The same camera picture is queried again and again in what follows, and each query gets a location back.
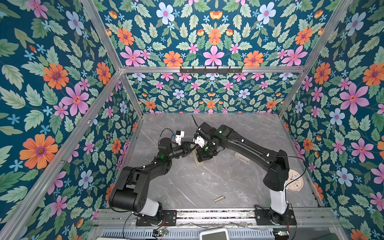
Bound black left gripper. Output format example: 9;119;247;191
166;141;198;162

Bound beige battery cover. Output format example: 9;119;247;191
215;196;226;204

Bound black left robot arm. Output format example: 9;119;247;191
108;138;197;226

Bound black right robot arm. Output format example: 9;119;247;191
194;123;290;224

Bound black hook rack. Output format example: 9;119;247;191
180;66;243;74

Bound white display device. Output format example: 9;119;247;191
199;228;230;240

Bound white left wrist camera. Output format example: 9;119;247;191
175;131;185;146

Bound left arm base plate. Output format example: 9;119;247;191
136;210;178;227

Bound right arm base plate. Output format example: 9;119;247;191
254;205;297;226

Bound aluminium mounting rail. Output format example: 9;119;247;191
95;207;340;229

